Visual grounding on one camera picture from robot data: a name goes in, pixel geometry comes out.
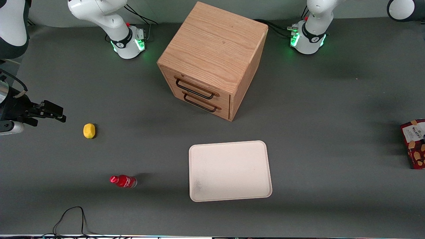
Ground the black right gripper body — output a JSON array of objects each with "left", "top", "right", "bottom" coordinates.
[{"left": 3, "top": 87, "right": 41, "bottom": 122}]

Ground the red cookie box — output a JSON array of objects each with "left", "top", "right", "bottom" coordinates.
[{"left": 400, "top": 119, "right": 425, "bottom": 170}]

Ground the white plastic tray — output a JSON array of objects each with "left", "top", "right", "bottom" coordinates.
[{"left": 189, "top": 140, "right": 273, "bottom": 202}]

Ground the yellow lemon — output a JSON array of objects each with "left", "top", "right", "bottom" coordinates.
[{"left": 83, "top": 123, "right": 96, "bottom": 139}]

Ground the red cola bottle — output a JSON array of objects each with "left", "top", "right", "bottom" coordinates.
[{"left": 110, "top": 175, "right": 137, "bottom": 189}]

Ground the wooden drawer cabinet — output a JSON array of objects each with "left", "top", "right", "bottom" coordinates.
[{"left": 157, "top": 1, "right": 269, "bottom": 122}]

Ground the wooden drawer front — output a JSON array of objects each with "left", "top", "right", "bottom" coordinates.
[
  {"left": 161, "top": 66, "right": 231, "bottom": 108},
  {"left": 165, "top": 87, "right": 231, "bottom": 121}
]

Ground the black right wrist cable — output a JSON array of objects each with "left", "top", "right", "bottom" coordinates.
[{"left": 0, "top": 69, "right": 28, "bottom": 99}]

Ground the thin black table cable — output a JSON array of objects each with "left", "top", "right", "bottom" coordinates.
[{"left": 53, "top": 206, "right": 97, "bottom": 237}]

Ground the black right arm base cable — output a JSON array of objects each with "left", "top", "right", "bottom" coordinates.
[{"left": 125, "top": 4, "right": 159, "bottom": 26}]

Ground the black arm base cable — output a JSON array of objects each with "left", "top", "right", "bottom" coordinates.
[
  {"left": 125, "top": 4, "right": 159, "bottom": 26},
  {"left": 254, "top": 19, "right": 297, "bottom": 38}
]

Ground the black metal drawer handle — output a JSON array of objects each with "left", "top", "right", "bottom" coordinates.
[
  {"left": 175, "top": 77, "right": 220, "bottom": 100},
  {"left": 183, "top": 93, "right": 222, "bottom": 113}
]

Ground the black left arm base cable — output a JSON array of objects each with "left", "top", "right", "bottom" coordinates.
[{"left": 254, "top": 19, "right": 297, "bottom": 38}]

